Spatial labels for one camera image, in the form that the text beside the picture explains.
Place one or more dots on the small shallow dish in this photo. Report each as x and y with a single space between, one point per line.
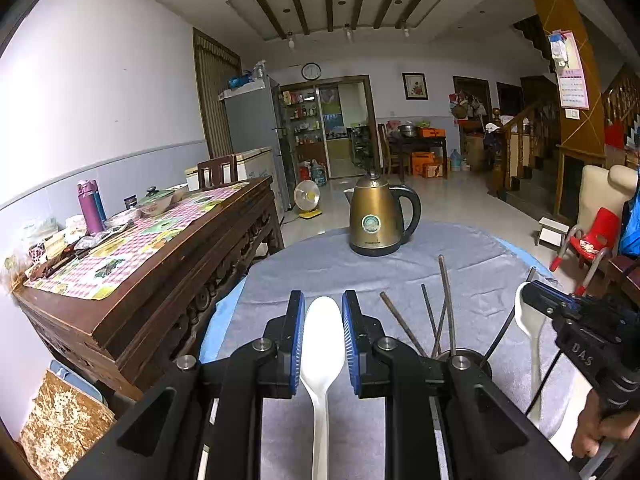
123 219

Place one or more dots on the red plastic chair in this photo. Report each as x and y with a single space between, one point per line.
602 225

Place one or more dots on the purple thermos bottle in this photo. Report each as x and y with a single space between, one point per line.
91 210

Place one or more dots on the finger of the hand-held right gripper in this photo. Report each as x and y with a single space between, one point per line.
560 300

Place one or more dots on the small black jar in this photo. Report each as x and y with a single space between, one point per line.
131 202

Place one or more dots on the blue bag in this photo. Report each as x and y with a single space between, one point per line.
240 80

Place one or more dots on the dark wooden dining chair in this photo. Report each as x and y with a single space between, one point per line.
385 150

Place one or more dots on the blue cloth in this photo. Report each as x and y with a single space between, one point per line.
631 227

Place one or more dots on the floral bowl with glass lid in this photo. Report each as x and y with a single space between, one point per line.
155 204

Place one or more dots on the bundle of dark chopsticks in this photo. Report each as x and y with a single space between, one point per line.
447 300

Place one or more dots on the flat orange box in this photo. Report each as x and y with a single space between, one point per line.
432 132

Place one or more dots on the blue bottle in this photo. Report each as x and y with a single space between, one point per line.
101 205

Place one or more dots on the round wall clock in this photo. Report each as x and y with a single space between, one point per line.
311 71

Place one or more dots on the bronze electric kettle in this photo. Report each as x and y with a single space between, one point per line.
372 220

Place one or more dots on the white plastic spoon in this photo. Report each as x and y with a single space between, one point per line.
320 340
525 315

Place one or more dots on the cream chair back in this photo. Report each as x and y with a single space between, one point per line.
597 190

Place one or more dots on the gold patterned cushion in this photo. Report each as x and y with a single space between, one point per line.
65 425

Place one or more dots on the hanging bags and hats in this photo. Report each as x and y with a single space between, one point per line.
467 105

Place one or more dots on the wooden shelf cabinet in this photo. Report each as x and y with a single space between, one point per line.
305 115

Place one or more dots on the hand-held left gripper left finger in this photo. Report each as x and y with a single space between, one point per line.
296 345

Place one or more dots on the pink checkered floral cloth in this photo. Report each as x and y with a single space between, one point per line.
135 250

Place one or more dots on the clear bottles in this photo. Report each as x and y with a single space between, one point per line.
259 70

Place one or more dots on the person's right hand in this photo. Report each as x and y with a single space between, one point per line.
587 430

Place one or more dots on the white chest freezer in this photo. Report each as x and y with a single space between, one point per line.
255 160

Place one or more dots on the large water jug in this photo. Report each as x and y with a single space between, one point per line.
455 161
318 173

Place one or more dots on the white plastic bag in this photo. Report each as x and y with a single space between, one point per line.
37 229

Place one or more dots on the grey tablecloth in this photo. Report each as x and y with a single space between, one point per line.
320 270

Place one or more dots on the small white stool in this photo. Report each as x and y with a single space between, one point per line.
552 225

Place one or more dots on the stacked orange boxes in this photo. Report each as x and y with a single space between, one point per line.
425 163

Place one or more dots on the light blue table cover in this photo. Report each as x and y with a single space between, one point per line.
220 320

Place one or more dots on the yellow round heater fan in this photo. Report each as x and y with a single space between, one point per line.
306 194

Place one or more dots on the metal basin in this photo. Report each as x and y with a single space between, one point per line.
407 130

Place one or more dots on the pink wall calendar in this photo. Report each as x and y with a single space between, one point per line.
575 90

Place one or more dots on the carved wooden sideboard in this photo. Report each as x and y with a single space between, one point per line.
150 300

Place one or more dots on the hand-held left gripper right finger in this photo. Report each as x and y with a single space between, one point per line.
351 345

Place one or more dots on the white bowl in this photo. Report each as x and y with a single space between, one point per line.
178 190

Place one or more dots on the metal kitchen rack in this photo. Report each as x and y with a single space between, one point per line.
361 145

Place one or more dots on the framed wall picture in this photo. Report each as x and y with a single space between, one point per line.
415 86

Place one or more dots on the dark wooden dining table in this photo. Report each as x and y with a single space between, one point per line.
417 140

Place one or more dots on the wooden staircase railing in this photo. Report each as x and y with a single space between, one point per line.
496 160

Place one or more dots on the metal utensil holder cup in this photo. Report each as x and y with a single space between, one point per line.
475 355

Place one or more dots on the grey refrigerator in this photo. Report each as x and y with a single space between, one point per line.
250 115

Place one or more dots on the light blue plastic stool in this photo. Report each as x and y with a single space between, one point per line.
75 376

